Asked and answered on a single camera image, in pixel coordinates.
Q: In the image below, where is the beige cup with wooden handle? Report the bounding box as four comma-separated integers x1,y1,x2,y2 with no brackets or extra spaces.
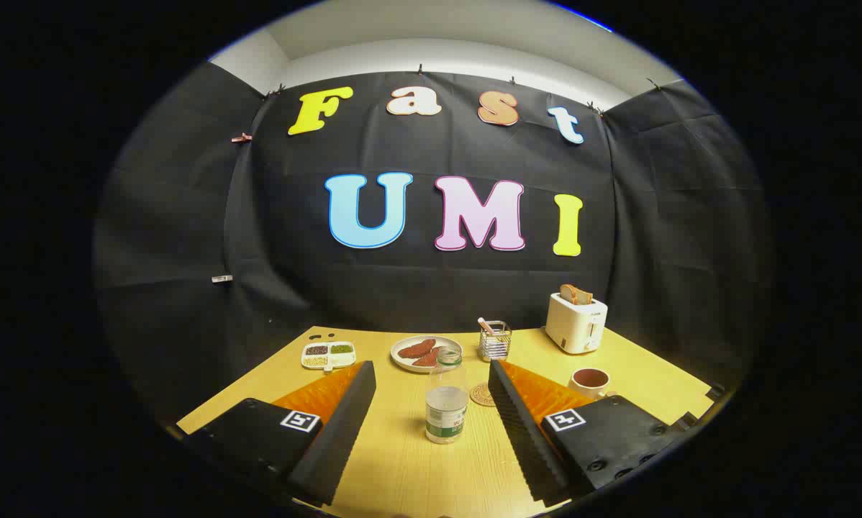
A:
569,367,617,401

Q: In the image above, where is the white divided condiment tray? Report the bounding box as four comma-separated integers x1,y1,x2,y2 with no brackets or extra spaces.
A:
301,341,357,372

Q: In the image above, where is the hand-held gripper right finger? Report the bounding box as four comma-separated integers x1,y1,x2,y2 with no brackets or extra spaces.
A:
487,358,691,508

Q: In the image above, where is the white round plate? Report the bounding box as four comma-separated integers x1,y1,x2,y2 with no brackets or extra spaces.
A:
391,335,463,373

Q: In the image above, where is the clear plastic juice bottle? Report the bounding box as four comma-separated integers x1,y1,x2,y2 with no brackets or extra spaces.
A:
425,346,469,445

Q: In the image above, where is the yellow wooden table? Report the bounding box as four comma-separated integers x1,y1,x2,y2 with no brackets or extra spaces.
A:
176,326,716,518

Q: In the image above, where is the black backdrop cloth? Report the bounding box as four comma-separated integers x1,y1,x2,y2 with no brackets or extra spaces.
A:
93,61,773,425

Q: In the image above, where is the metal wire basket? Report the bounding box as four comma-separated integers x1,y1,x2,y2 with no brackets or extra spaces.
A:
478,320,512,362

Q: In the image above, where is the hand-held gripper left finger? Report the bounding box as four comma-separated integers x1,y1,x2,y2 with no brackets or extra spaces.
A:
179,360,378,508

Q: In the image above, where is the white toaster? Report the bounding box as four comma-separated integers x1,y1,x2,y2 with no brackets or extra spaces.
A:
544,292,609,355

